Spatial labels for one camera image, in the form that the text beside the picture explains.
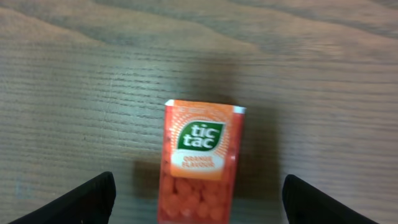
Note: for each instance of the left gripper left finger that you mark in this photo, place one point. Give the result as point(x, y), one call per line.
point(84, 205)

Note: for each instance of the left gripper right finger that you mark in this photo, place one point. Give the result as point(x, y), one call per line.
point(308, 208)

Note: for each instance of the orange candy box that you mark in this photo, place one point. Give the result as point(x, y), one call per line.
point(199, 193)

